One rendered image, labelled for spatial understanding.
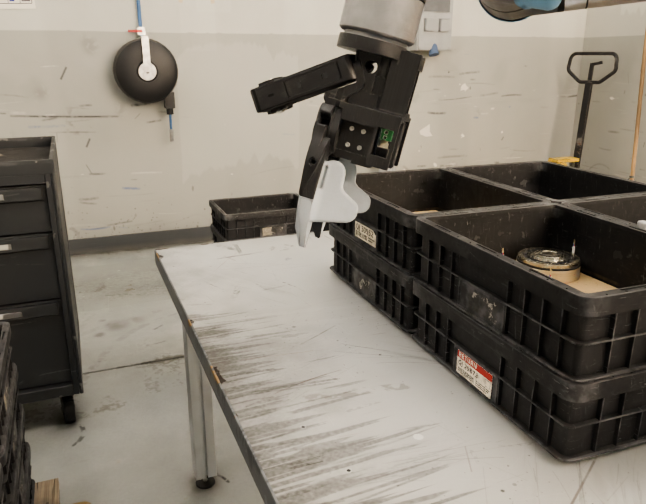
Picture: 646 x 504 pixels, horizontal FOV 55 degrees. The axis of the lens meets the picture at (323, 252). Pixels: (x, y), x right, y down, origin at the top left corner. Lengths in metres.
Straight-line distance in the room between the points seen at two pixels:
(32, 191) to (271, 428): 1.31
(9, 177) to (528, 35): 4.05
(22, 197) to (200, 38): 2.31
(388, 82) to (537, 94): 4.69
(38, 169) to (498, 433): 1.51
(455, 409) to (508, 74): 4.30
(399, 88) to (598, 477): 0.53
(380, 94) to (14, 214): 1.56
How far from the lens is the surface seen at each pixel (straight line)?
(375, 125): 0.60
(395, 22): 0.61
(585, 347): 0.80
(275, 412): 0.92
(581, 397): 0.81
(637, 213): 1.36
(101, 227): 4.15
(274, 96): 0.65
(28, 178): 2.01
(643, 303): 0.82
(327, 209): 0.62
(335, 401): 0.95
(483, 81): 4.97
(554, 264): 1.09
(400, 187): 1.48
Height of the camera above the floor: 1.19
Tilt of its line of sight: 18 degrees down
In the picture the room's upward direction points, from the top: straight up
